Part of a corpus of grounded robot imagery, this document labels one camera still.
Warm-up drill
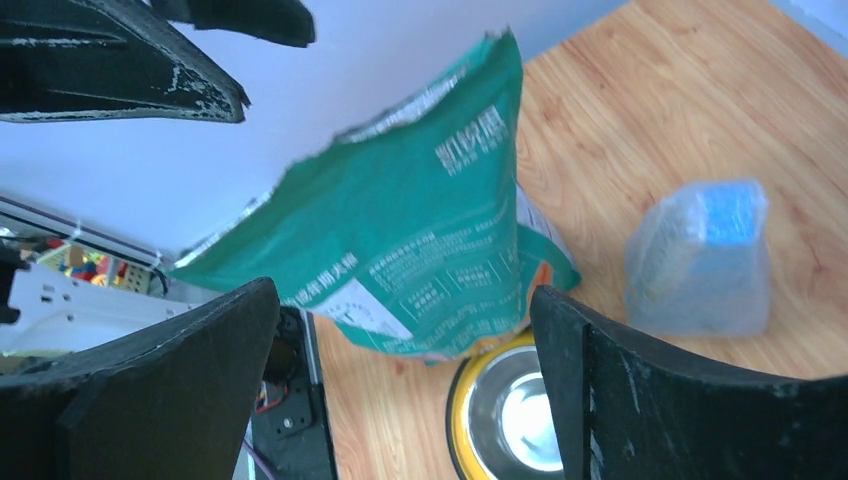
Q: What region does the green pet food bag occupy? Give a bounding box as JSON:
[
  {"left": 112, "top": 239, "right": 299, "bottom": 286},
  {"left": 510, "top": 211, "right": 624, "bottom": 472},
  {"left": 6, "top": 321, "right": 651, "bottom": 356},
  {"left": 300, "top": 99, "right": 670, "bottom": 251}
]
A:
[{"left": 172, "top": 31, "right": 581, "bottom": 362}]

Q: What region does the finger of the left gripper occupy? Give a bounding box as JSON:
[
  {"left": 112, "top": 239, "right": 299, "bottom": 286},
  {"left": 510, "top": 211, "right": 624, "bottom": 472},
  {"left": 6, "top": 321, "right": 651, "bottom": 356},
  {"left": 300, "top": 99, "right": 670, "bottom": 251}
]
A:
[
  {"left": 150, "top": 0, "right": 316, "bottom": 48},
  {"left": 1, "top": 1, "right": 250, "bottom": 124}
]

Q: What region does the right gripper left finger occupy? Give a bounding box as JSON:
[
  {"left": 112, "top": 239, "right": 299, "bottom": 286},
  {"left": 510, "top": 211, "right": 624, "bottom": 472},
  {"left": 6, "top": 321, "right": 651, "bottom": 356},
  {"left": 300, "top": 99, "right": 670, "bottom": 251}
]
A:
[{"left": 1, "top": 278, "right": 280, "bottom": 479}]

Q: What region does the yellow double pet bowl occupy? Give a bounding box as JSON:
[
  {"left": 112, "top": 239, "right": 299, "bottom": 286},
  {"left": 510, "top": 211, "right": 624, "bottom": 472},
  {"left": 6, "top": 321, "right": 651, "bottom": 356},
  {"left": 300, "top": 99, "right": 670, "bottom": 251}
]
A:
[{"left": 446, "top": 330, "right": 565, "bottom": 480}]

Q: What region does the blue wrapped package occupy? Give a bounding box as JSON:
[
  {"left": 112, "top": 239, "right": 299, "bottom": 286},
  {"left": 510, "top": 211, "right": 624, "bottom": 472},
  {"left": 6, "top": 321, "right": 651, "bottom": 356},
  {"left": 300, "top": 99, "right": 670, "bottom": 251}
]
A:
[{"left": 625, "top": 179, "right": 771, "bottom": 337}]

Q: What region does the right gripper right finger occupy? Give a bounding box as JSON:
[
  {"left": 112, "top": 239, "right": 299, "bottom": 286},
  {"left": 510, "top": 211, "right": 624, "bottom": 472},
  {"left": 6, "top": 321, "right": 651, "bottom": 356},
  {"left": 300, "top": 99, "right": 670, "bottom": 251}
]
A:
[{"left": 529, "top": 286, "right": 847, "bottom": 479}]

